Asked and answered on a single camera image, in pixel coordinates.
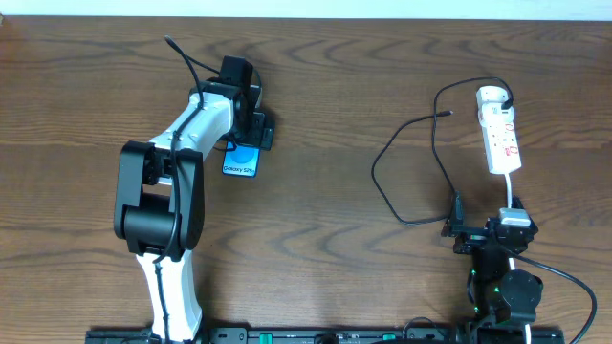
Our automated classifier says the white power strip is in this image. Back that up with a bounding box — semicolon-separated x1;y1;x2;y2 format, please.
476;86;521;175

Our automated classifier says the blue Galaxy smartphone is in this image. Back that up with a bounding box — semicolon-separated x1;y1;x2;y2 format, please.
222;142;260;178

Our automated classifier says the white power strip cord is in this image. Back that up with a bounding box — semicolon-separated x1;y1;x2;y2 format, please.
504;172;533;344

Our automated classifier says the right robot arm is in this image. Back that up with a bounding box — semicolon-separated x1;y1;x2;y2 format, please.
441;192;543;343

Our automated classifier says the left camera black cable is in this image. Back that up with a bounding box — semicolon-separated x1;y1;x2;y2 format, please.
151;34;226;344

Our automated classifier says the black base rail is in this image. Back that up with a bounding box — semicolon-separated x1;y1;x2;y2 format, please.
85;326;565;344

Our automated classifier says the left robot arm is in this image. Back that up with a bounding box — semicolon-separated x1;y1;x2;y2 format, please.
114;55;275;343

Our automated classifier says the black USB charging cable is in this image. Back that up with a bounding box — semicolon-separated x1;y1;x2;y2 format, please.
371;76;515;226

